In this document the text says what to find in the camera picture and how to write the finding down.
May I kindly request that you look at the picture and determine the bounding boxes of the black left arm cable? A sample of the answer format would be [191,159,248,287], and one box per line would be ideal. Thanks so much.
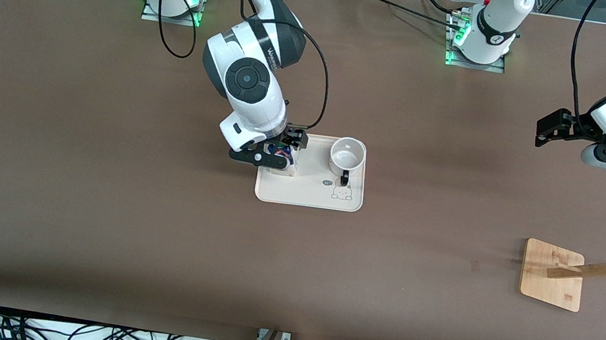
[561,0,603,129]

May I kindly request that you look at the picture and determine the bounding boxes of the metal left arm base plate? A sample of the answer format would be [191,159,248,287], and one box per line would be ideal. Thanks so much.
[442,9,513,75]

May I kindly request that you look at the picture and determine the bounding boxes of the wooden cup rack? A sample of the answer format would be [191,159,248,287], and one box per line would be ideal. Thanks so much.
[516,214,606,317]

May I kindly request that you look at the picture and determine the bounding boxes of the blue white milk carton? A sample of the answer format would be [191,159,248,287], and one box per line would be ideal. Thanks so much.
[264,141,301,179]

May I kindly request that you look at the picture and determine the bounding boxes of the short black table cable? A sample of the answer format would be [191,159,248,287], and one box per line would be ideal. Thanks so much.
[414,0,474,19]

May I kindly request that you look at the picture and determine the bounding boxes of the cream rabbit print tray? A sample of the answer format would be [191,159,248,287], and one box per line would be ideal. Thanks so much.
[253,127,371,215]

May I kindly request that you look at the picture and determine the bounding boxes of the white cup black handle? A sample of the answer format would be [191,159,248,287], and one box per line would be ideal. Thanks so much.
[325,134,370,190]

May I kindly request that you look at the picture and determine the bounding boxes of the long black table cable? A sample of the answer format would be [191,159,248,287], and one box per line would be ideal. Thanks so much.
[356,0,461,30]

